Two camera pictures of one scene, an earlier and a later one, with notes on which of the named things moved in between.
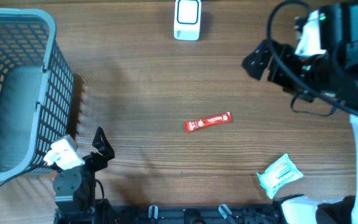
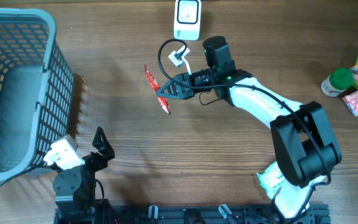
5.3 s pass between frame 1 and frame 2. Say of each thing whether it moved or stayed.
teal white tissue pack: stayed
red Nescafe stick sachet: moved
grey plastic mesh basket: stayed
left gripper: stayed
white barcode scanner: stayed
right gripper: moved
